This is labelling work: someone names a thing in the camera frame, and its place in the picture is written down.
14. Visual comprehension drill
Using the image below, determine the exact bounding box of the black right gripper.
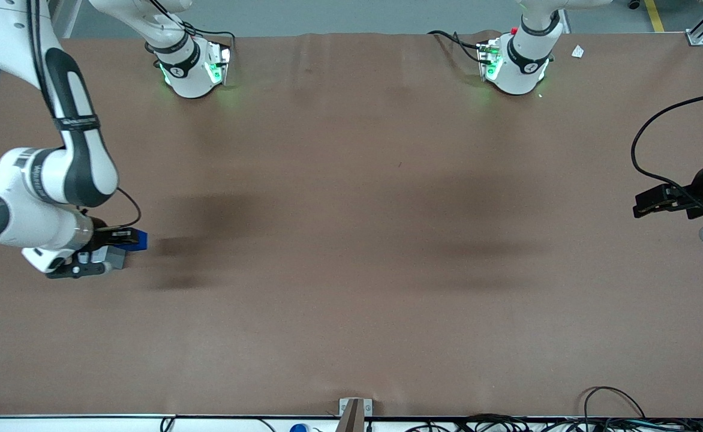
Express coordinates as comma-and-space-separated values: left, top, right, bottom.
83, 223, 134, 253

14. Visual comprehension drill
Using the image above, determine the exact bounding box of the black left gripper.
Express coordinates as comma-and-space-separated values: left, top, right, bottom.
632, 158, 703, 220

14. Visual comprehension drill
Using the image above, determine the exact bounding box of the blue plastic part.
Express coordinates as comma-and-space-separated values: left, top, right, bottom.
113, 230, 149, 252

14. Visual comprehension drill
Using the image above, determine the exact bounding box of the gray cube base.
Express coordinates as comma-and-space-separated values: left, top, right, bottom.
91, 245, 128, 271

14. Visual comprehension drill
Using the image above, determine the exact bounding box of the brown table cover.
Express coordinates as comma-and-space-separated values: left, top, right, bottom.
0, 30, 703, 419

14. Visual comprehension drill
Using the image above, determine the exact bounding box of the long black left arm cable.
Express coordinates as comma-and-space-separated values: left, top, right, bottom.
630, 90, 703, 208

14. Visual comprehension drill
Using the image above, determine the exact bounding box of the black cable strap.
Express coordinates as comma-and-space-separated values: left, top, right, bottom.
53, 114, 101, 133

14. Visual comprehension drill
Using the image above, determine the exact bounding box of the black looped floor cable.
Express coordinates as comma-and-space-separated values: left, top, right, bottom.
583, 386, 647, 422

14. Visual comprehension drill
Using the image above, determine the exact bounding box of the black right base cable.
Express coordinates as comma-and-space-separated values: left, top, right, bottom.
148, 0, 236, 67

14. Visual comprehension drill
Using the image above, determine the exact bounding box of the black base cable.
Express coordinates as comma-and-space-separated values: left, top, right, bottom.
148, 0, 236, 67
428, 29, 485, 64

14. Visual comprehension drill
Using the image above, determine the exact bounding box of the black left base cable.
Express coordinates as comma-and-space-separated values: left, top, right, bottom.
428, 29, 485, 64

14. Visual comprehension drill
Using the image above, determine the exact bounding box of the black floor cable bundle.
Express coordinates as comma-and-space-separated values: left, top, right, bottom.
404, 413, 703, 432

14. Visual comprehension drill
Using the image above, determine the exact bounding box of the camera mount post bracket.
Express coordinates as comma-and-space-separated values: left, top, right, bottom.
338, 397, 374, 432

